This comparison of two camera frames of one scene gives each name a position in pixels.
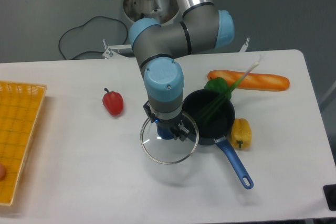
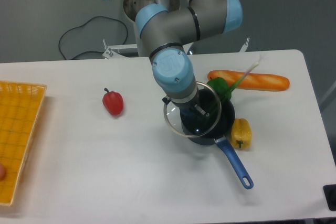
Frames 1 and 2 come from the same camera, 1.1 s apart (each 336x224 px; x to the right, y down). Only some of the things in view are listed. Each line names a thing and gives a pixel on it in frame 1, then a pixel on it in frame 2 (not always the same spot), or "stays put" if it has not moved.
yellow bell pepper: [241, 134] stays put
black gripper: [176, 124] to [201, 107]
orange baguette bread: [252, 81] stays put
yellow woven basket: [20, 104] stays put
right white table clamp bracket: [245, 45] stays put
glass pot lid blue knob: [168, 151] to [196, 117]
